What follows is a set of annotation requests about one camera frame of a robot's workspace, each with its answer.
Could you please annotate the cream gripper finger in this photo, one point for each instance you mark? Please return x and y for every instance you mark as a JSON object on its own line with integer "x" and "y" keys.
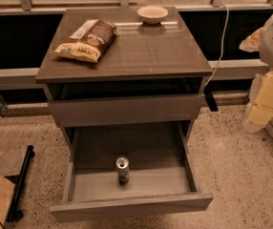
{"x": 259, "y": 110}

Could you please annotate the silver redbull can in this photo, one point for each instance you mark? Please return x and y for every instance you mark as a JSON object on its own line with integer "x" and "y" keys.
{"x": 123, "y": 170}

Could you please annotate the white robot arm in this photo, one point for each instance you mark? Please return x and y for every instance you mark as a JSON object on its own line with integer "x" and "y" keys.
{"x": 261, "y": 41}

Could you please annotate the closed grey top drawer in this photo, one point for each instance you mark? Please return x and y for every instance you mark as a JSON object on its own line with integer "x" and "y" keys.
{"x": 126, "y": 110}

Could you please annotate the open grey middle drawer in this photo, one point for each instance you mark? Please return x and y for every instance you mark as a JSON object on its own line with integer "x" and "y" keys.
{"x": 161, "y": 177}

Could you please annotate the grey drawer cabinet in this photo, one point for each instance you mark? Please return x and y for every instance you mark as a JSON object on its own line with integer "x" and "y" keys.
{"x": 143, "y": 60}

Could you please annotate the black plug block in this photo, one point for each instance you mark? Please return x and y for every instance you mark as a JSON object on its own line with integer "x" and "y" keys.
{"x": 211, "y": 102}

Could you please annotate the beige paper bowl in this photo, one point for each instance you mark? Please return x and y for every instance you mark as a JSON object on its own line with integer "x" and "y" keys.
{"x": 152, "y": 14}

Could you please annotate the brown yellow chip bag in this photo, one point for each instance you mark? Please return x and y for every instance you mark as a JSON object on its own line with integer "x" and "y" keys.
{"x": 89, "y": 41}

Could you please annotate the black metal stand leg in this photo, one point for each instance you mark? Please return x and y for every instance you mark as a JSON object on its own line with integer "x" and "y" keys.
{"x": 14, "y": 213}

